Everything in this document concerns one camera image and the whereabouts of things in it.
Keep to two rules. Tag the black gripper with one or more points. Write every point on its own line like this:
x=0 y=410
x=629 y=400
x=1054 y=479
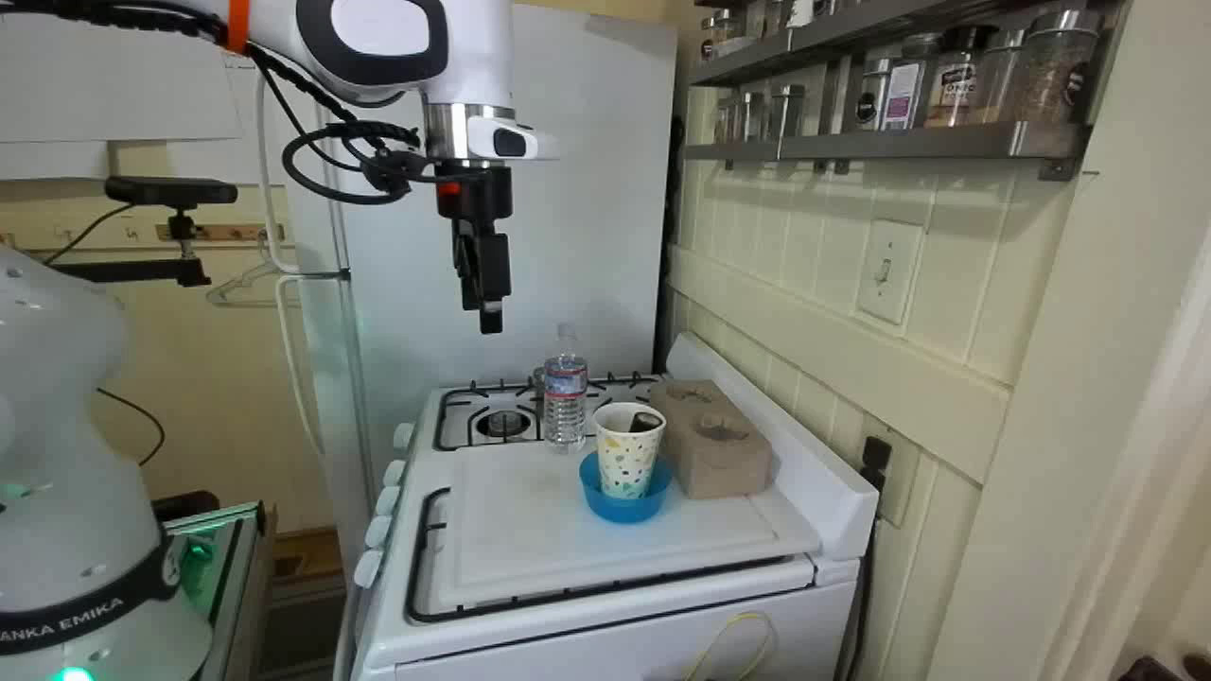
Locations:
x=478 y=240

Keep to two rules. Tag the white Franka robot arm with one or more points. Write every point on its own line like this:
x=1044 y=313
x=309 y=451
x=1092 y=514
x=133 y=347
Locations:
x=478 y=64

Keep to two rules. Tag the dotted paper cup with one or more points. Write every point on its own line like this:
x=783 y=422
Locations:
x=625 y=458

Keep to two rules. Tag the clear plastic water bottle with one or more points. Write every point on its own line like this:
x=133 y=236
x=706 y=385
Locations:
x=566 y=400

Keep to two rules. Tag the white stove knob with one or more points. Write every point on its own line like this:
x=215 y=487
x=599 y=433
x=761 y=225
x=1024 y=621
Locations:
x=401 y=437
x=368 y=569
x=388 y=501
x=377 y=533
x=396 y=476

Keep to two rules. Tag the white refrigerator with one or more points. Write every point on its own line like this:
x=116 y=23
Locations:
x=591 y=192

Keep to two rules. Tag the white cutting board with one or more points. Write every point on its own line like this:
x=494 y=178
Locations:
x=543 y=533

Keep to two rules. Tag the blue plastic bowl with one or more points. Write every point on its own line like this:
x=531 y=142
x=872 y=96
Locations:
x=621 y=510

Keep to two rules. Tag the white gas stove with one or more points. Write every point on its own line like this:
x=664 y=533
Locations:
x=591 y=631

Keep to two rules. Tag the robot stand cart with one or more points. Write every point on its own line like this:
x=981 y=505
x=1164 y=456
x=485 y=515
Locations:
x=229 y=569

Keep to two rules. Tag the metal spice rack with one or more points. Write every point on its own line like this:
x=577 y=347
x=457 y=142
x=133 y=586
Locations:
x=884 y=147

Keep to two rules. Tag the glass spice jar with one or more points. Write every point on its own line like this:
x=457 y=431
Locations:
x=961 y=80
x=1055 y=71
x=866 y=96

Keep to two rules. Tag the white labelled spice jar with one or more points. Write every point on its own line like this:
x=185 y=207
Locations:
x=905 y=96

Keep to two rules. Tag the black camera on stand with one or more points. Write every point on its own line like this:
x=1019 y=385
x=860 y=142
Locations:
x=170 y=195

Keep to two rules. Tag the cream light switch plate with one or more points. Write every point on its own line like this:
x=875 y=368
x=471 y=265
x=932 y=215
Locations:
x=886 y=270

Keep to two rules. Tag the wall outlet with black plug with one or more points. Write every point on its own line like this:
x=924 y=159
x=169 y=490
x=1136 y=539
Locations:
x=880 y=465

